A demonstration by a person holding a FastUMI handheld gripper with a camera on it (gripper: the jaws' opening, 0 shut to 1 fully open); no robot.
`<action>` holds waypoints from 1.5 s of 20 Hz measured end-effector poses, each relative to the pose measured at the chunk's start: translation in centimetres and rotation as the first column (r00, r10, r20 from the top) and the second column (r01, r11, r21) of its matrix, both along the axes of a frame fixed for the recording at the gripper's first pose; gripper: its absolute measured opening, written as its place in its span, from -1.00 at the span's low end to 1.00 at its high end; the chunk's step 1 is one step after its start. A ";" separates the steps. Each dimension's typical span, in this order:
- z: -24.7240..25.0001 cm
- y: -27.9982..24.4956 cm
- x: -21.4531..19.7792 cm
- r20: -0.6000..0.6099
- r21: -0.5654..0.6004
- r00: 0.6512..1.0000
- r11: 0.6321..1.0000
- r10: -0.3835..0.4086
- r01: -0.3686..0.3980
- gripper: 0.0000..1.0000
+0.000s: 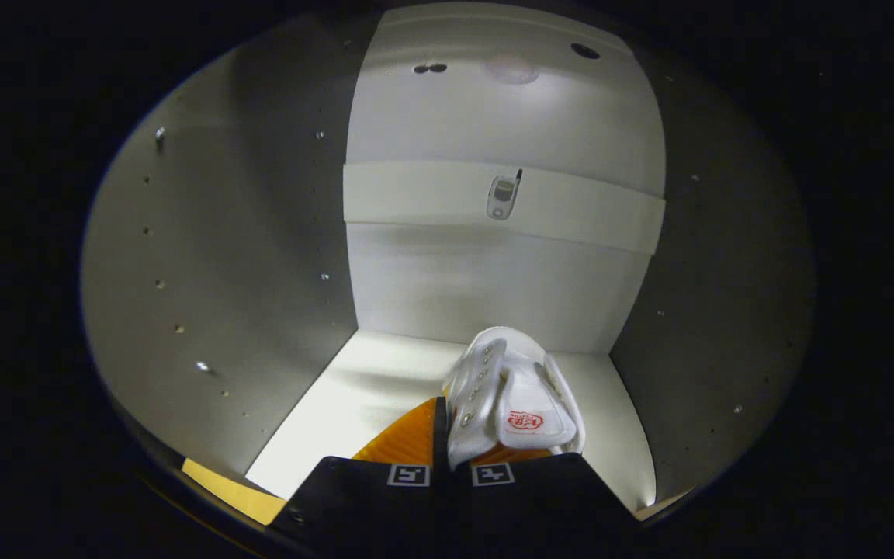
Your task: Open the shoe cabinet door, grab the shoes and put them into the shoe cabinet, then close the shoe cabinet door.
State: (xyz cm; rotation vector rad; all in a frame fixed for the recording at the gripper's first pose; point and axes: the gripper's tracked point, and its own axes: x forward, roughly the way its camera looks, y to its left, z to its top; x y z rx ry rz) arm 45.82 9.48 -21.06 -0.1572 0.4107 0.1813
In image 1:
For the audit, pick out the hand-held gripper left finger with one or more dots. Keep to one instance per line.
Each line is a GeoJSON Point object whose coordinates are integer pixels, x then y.
{"type": "Point", "coordinates": [439, 435]}

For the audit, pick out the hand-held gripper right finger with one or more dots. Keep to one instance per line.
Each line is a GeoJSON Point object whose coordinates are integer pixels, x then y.
{"type": "Point", "coordinates": [540, 497]}

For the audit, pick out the white shoe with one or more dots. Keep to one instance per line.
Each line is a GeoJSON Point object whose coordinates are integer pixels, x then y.
{"type": "Point", "coordinates": [521, 388]}

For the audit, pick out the grey shoe cabinet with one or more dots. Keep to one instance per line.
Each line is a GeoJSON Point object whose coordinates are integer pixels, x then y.
{"type": "Point", "coordinates": [493, 116]}

